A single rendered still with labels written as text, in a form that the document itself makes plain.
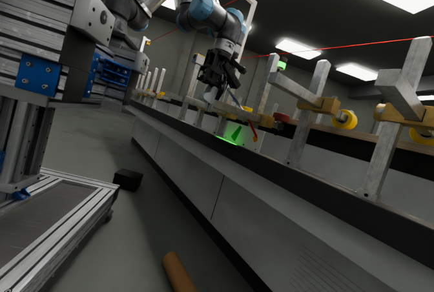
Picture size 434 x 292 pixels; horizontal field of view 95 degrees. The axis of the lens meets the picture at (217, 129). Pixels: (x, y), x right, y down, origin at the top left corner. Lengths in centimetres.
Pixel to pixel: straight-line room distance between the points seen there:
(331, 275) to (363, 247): 32
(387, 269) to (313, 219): 20
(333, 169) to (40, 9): 105
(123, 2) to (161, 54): 680
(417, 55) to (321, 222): 54
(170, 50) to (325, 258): 759
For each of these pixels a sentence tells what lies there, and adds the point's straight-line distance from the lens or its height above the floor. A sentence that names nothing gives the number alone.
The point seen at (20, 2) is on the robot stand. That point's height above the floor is 92.
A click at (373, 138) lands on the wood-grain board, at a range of 91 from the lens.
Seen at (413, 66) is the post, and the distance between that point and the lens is 75.
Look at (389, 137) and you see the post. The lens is 70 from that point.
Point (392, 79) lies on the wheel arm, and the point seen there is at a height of 94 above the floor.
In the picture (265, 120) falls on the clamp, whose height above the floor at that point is 85.
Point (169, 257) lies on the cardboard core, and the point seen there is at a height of 7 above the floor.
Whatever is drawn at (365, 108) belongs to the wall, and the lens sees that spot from 1056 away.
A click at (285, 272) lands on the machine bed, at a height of 22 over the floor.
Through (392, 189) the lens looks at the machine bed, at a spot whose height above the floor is 73.
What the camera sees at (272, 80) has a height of 94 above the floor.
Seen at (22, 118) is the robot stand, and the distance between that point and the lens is 96.
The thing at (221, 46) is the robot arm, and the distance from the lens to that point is 74.
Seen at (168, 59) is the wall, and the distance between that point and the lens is 789.
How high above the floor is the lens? 80
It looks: 3 degrees down
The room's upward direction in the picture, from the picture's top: 17 degrees clockwise
